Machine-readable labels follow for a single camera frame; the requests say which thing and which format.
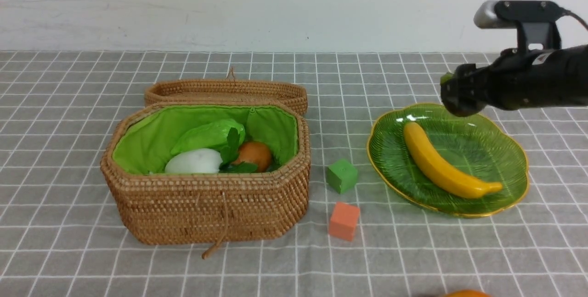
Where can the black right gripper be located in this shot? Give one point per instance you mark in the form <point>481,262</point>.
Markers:
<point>534,79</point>

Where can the yellow banana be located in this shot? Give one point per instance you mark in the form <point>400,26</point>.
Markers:
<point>439,171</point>

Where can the orange carrot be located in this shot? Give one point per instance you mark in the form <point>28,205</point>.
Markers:
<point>467,293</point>

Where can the brown potato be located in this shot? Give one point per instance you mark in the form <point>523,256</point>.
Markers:
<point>253,152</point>

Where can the light green cucumber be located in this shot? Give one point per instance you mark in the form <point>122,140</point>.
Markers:
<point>211,135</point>

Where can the white radish with green leaves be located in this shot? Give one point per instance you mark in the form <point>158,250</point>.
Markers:
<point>208,160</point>

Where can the dark purple round fruit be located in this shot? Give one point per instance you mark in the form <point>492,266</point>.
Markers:
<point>457,95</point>

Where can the green glass leaf plate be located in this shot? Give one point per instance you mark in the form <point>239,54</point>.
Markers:
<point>464,167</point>

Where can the green foam cube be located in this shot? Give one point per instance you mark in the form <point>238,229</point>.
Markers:
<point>341,176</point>

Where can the woven wicker basket lid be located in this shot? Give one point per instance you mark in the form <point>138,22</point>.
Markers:
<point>230,88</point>

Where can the grey checked tablecloth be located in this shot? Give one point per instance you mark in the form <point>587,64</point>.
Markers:
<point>61,234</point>

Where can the orange foam cube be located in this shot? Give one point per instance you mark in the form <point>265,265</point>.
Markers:
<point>343,221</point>

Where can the woven wicker basket green lining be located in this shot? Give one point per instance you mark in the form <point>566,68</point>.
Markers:
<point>163,209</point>

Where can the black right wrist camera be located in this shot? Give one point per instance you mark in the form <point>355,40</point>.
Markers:
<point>534,21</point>

